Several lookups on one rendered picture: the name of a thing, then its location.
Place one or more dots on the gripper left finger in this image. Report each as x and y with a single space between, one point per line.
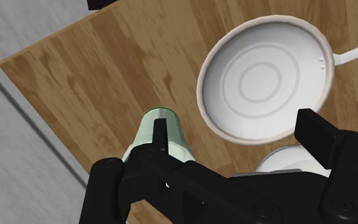
154 176

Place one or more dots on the white frying pan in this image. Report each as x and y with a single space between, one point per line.
259 80

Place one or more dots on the white bowl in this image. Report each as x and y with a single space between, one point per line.
287 159

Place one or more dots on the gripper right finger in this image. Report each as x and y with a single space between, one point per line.
340 149

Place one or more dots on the pale green cup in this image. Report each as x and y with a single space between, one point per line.
174 136

